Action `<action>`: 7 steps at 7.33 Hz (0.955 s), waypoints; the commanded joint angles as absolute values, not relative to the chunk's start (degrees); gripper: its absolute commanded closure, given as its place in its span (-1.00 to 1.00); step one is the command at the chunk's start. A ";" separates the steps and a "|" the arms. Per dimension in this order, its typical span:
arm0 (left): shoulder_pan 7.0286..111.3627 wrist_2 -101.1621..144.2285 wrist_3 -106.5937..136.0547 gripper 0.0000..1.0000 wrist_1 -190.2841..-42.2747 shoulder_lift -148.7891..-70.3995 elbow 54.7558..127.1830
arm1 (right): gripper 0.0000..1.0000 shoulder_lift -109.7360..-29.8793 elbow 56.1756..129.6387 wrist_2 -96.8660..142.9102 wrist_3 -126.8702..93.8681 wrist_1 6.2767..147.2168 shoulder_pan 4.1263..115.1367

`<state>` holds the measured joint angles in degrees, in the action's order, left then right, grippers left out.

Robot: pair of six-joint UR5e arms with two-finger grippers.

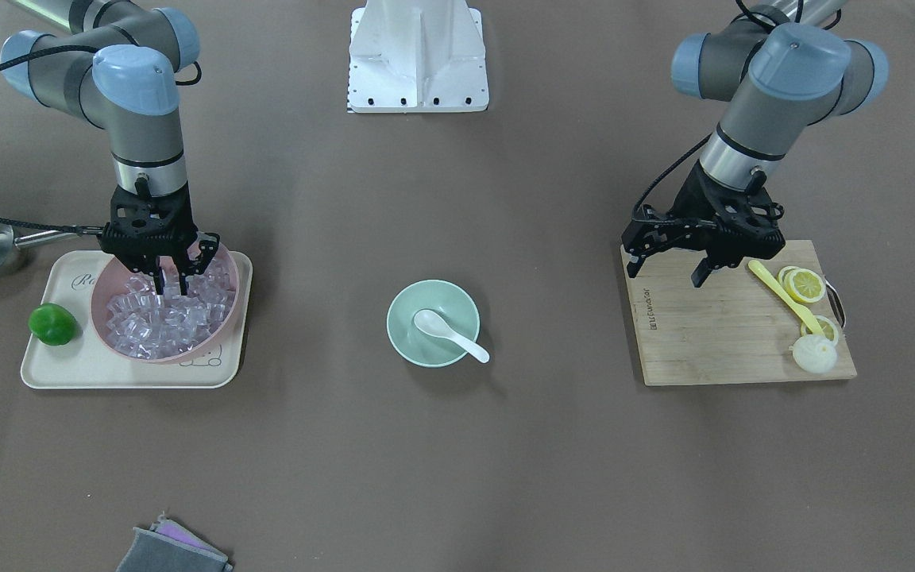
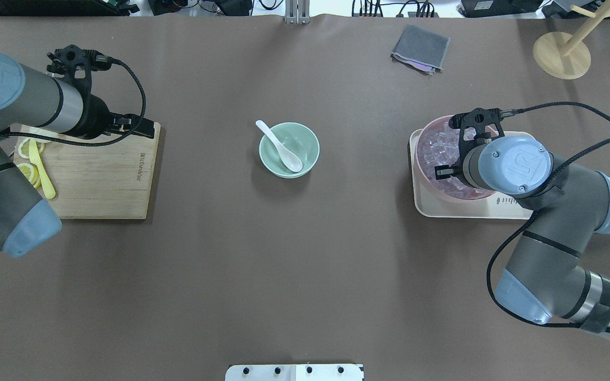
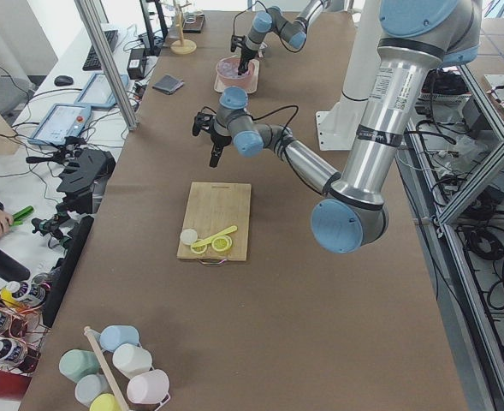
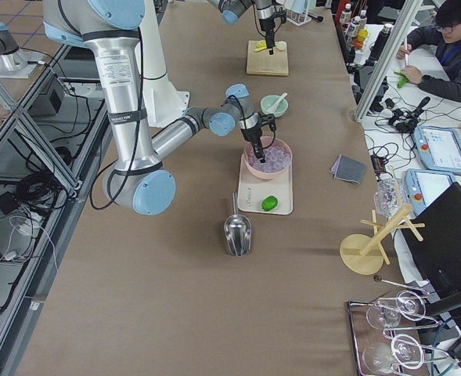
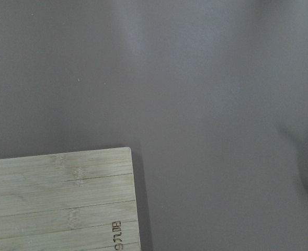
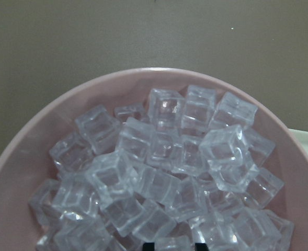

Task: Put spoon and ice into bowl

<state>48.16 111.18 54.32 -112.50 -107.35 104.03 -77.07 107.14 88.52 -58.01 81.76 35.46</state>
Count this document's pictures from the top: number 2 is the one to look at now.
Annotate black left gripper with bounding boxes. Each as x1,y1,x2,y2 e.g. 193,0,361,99
76,95,156,140

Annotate white ceramic spoon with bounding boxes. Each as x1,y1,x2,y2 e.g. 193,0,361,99
256,120,303,172

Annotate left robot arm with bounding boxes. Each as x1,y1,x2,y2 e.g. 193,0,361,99
0,45,155,257

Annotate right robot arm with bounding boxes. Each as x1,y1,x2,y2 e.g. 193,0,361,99
459,137,610,341

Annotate pink bowl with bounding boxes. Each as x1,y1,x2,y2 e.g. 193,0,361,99
415,115,501,202

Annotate pile of clear ice cubes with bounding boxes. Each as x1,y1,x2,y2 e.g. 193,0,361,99
417,121,475,193

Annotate green bowl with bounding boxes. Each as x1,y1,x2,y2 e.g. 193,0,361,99
258,122,320,179

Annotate wooden cutting board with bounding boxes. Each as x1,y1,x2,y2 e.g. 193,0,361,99
40,123,162,220

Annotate cream serving tray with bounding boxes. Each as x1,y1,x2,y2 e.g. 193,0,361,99
409,129,532,220

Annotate yellow plastic knife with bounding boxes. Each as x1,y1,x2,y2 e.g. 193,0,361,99
28,139,57,199

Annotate upper lemon slice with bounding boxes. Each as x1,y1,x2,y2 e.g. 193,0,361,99
17,138,46,159

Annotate grey folded cloth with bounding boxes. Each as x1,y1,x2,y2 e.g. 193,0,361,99
390,25,451,75

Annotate wooden mug tree stand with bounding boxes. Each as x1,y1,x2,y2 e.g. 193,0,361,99
532,1,610,80

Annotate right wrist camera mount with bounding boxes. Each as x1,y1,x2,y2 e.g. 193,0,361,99
448,107,522,162

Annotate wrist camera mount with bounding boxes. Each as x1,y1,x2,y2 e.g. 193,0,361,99
448,107,522,162
47,45,114,97

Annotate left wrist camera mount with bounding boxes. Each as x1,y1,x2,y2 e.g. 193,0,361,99
47,45,114,97

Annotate aluminium frame post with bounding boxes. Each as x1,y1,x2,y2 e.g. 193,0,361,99
284,0,311,24

